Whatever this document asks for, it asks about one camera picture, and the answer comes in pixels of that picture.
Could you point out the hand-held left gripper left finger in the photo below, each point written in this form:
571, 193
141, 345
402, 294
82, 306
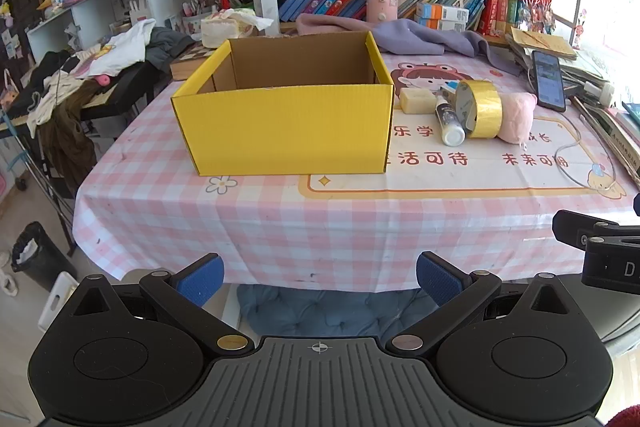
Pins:
200, 281

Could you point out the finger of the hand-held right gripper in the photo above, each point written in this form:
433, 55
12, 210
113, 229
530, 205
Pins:
575, 224

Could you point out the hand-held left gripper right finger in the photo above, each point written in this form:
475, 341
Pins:
440, 281

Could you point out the pink fluffy sponge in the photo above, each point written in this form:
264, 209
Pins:
517, 117

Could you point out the yellow tape roll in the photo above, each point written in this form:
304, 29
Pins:
485, 107

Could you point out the white spray bottle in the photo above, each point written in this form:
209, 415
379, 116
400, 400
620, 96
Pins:
452, 122

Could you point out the yellow cardboard box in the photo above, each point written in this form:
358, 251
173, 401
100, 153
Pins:
280, 132

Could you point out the beige soap bar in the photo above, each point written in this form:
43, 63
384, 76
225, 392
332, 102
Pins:
417, 101

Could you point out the stack of papers and books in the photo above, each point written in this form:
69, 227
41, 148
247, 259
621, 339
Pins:
615, 127

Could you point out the pink checked tablecloth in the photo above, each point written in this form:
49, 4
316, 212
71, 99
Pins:
300, 232

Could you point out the blue seat cushion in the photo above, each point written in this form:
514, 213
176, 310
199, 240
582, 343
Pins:
325, 312

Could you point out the white plastic stool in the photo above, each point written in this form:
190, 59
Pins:
57, 302

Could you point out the black smartphone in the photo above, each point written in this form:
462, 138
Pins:
547, 79

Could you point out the red fuzzy clothing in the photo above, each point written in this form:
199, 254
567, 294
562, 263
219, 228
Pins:
625, 418

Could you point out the black trash bin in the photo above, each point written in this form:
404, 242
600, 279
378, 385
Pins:
42, 257

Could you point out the kraft paper notebook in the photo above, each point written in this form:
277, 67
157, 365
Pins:
542, 42

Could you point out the brown garment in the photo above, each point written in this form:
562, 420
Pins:
70, 132

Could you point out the black side table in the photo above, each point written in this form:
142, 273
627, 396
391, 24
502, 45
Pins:
130, 92

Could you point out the checkered wooden box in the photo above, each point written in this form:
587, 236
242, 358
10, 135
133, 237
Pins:
192, 64

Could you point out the row of red books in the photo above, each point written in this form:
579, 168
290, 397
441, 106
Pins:
515, 4

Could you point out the lavender cloth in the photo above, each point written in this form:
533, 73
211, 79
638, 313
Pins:
430, 39

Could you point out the grey garment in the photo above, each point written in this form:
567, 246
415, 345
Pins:
170, 44

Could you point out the white orange blue box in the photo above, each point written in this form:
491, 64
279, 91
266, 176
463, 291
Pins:
442, 12
440, 26

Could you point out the white printed shirt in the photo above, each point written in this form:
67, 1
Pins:
125, 47

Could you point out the beige tissue pack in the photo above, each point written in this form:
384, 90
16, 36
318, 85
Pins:
222, 29

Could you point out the mauve cloth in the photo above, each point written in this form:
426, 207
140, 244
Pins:
330, 27

